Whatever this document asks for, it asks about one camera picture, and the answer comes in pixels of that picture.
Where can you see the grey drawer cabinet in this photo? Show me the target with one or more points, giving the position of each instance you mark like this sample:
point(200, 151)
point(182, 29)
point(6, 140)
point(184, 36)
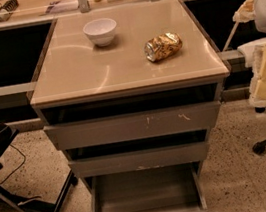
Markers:
point(80, 81)

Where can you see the grey open bottom drawer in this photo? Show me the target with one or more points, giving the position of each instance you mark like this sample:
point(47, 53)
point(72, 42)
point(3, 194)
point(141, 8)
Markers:
point(167, 189)

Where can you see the grey middle drawer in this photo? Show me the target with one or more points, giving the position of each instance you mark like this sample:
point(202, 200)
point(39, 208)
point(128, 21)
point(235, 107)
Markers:
point(139, 160)

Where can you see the grey top drawer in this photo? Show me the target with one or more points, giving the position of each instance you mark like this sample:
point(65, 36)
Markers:
point(134, 126)

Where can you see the white ceramic bowl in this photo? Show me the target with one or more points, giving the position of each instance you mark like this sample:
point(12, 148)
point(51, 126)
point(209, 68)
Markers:
point(101, 31)

